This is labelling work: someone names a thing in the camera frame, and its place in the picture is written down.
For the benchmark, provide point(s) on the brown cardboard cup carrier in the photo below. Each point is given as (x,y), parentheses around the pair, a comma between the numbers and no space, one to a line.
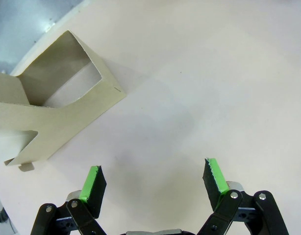
(67,122)

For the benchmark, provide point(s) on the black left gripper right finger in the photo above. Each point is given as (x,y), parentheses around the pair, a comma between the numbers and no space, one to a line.
(214,181)

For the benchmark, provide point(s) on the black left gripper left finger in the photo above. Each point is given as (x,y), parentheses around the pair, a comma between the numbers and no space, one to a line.
(95,188)

